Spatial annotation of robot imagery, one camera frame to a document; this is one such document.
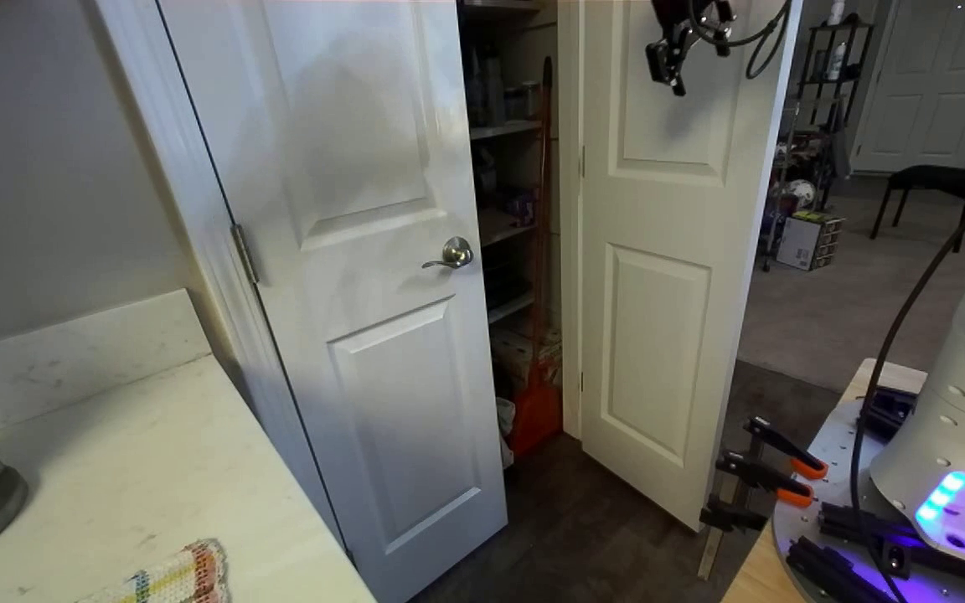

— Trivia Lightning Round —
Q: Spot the black orange clamp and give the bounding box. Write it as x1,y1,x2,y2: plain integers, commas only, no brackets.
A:
718,451,813,510
748,415,827,482

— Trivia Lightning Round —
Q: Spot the black chair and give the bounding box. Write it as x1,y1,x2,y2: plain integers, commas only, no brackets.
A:
872,165,965,230

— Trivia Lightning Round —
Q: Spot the black metal shelving rack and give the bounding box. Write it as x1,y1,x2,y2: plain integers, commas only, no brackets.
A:
793,12,875,170

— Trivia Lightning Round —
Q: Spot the black orange clamp upper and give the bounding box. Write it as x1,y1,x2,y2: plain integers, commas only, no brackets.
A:
748,415,827,482

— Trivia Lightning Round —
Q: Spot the white pantry door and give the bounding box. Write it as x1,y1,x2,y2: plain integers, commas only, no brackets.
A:
155,0,508,603
557,0,805,526

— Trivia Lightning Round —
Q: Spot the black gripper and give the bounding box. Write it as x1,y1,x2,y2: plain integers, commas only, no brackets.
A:
642,0,733,97

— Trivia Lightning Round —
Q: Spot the silver left door handle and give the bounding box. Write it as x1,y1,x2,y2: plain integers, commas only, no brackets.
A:
430,237,476,272

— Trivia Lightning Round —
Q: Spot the black orange clamp lower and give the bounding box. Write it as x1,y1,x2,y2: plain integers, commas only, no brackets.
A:
718,451,813,510

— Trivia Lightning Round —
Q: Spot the white kitchen counter cabinet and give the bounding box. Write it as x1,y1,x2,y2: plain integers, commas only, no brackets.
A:
0,293,371,603

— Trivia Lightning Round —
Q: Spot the orange box in pantry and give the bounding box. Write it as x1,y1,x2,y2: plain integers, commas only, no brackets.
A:
508,379,564,454

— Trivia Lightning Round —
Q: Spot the black bar clamp on floor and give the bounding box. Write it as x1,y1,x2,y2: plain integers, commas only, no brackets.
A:
699,495,767,533

